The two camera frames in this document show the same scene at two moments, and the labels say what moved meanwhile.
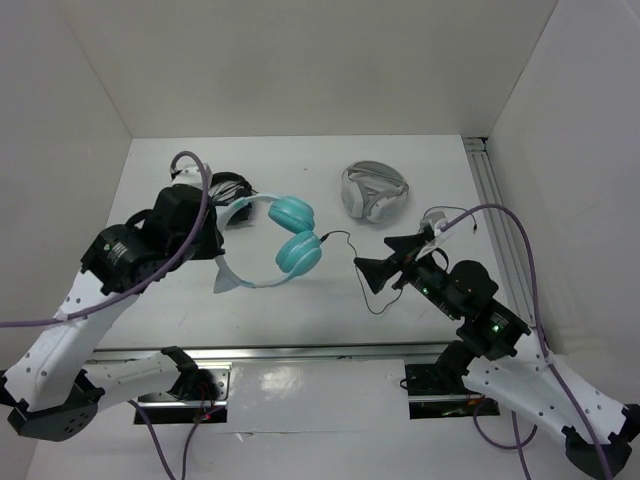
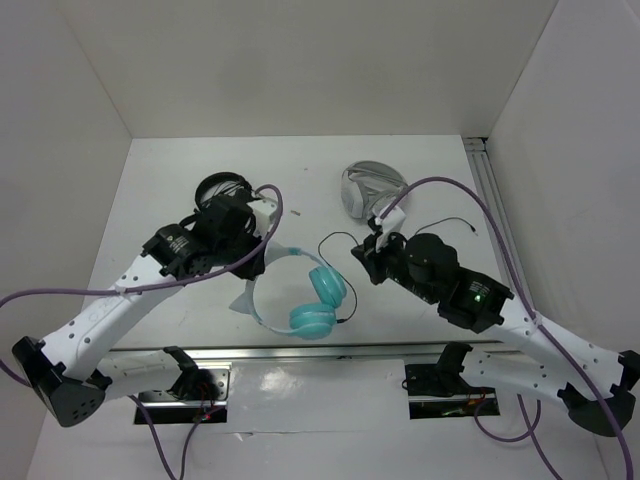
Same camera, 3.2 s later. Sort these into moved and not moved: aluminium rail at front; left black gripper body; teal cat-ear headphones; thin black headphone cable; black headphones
Moved: thin black headphone cable; teal cat-ear headphones; left black gripper body
Not moved: aluminium rail at front; black headphones
